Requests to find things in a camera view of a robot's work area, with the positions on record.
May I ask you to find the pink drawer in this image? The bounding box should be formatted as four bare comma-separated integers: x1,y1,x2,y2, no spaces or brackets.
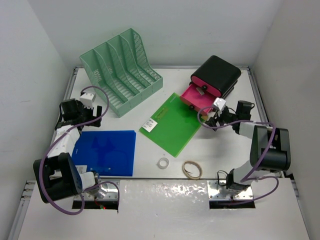
191,76,222,97
179,83,217,112

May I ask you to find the pink top drawer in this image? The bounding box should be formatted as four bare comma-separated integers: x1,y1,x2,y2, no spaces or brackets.
191,76,222,97

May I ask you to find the white eraser block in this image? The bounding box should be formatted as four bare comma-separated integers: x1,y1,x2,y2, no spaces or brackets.
196,87,205,96

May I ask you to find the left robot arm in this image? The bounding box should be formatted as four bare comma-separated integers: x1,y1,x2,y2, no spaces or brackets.
42,98,103,201

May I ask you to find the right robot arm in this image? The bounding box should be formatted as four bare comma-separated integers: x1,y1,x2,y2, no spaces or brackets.
205,98,291,200

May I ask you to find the green clip file folder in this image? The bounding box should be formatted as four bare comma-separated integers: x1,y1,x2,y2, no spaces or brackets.
139,92,201,158

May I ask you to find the mint green file organizer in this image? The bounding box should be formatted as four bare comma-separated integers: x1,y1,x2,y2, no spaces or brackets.
79,28,163,118

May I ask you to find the blue file folder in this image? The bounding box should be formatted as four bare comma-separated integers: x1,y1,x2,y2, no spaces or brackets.
71,130,137,177

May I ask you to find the black drawer cabinet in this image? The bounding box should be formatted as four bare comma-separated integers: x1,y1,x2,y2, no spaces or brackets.
190,55,241,99

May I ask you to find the brown tape roll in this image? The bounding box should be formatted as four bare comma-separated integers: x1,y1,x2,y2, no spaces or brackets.
182,160,203,180

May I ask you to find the clear tape roll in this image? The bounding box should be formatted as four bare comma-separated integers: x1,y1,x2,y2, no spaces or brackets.
157,157,170,170

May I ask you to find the white front panel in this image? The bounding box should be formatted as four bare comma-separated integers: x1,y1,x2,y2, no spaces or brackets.
19,179,309,240

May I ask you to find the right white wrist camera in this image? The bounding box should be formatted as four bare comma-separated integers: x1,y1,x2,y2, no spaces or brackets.
212,97,226,118

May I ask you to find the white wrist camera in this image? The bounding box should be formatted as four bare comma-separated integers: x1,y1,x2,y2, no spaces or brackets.
79,92,96,109
212,97,226,118

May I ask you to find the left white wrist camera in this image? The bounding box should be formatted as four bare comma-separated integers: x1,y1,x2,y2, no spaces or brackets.
79,92,96,109

